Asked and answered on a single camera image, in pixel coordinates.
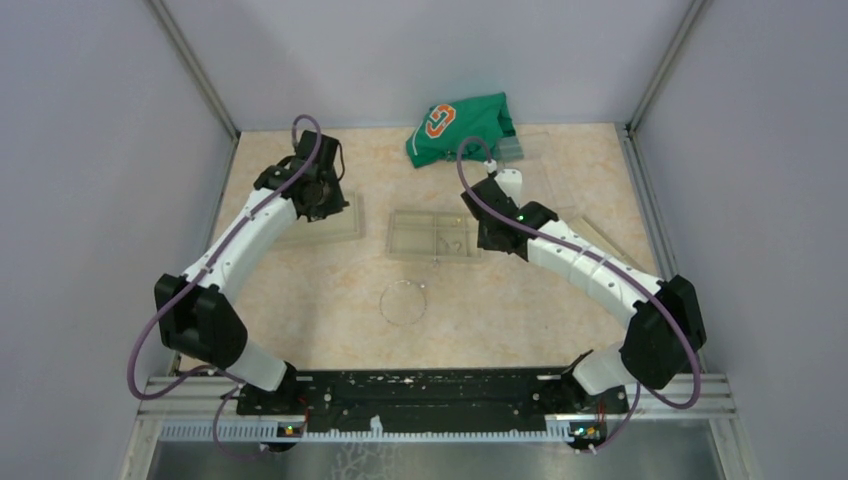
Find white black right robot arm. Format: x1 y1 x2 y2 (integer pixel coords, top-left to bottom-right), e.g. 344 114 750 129
461 170 706 412

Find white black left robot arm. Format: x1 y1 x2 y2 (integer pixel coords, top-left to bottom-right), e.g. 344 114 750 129
154 130 349 414

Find beige compartment jewelry tray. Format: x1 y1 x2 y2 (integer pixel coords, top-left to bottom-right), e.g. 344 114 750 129
386 210 482 263

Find clear acrylic box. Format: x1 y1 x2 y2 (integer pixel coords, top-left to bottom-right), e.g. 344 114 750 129
494 132 578 221

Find green cloth orange logo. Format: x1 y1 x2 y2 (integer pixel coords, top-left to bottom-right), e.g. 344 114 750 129
405 92 516 168

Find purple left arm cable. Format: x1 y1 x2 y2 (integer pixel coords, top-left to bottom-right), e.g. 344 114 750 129
126 114 323 464

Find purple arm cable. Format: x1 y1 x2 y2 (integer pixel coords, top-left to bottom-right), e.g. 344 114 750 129
455 136 703 455
126 114 323 464

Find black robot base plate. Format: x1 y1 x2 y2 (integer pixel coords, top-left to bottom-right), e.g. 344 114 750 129
236 366 629 434

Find aluminium frame rail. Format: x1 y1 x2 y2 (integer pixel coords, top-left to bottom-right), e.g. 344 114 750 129
121 367 762 479

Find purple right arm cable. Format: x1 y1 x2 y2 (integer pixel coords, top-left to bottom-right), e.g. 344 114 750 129
455 136 703 455

